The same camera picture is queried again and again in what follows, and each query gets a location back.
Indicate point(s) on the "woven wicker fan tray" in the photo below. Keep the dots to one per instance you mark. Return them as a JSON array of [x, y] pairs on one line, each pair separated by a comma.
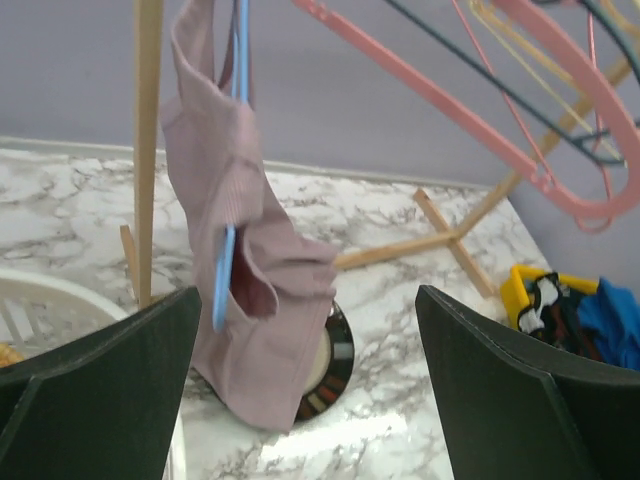
[[9, 356]]

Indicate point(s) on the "pink plastic hanger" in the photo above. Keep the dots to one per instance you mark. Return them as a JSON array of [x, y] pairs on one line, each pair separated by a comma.
[[358, 116]]

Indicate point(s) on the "cream plastic hanger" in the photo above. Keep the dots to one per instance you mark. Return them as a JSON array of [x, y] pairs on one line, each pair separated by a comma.
[[485, 13]]

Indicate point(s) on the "blue garment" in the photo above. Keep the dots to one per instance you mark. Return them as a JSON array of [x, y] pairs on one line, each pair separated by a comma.
[[612, 314]]

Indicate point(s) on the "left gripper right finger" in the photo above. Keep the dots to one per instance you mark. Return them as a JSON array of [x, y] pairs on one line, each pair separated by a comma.
[[513, 407]]

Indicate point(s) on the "yellow plastic bin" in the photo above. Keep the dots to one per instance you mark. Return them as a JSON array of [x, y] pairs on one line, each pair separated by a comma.
[[515, 294]]

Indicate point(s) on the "mauve tank top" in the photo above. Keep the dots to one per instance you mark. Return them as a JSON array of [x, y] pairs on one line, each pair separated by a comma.
[[281, 288]]

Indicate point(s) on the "teal plastic hanger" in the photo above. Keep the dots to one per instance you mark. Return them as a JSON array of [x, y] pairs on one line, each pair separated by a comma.
[[500, 80]]

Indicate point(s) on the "dark rimmed ceramic plate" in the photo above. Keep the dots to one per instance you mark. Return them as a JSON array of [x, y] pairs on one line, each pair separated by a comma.
[[332, 368]]

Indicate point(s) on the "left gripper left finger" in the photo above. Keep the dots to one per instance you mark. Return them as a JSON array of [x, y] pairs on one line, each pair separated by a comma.
[[107, 405]]

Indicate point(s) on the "dark navy garment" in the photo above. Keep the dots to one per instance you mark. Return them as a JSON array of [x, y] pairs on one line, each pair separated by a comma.
[[562, 330]]

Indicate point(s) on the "white plastic dish rack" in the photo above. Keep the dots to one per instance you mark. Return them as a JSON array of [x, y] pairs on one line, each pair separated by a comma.
[[40, 312]]

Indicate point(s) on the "thin pink hanger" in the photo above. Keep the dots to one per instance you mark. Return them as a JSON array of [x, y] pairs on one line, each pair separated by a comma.
[[520, 125]]

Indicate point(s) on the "wooden clothes rack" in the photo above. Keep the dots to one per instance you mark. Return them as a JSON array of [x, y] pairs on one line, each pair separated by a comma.
[[597, 114]]

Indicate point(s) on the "light blue wire hanger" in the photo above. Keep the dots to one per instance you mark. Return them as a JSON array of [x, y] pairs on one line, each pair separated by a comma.
[[240, 92]]

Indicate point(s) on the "striped black white garment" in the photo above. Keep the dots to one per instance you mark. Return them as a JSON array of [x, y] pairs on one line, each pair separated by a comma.
[[547, 290]]

